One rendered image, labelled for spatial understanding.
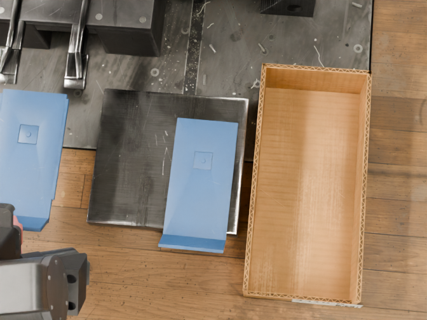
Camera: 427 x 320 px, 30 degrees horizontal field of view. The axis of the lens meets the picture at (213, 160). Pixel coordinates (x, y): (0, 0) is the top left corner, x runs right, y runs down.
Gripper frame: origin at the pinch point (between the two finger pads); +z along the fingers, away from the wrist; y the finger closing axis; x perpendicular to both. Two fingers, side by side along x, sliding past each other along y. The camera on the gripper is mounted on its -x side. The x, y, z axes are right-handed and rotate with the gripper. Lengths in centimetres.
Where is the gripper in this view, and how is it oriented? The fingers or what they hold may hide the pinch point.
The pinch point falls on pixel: (7, 222)
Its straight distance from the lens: 84.0
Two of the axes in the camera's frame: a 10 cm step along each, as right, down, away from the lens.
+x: -10.0, -0.9, 0.4
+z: 0.6, -2.8, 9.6
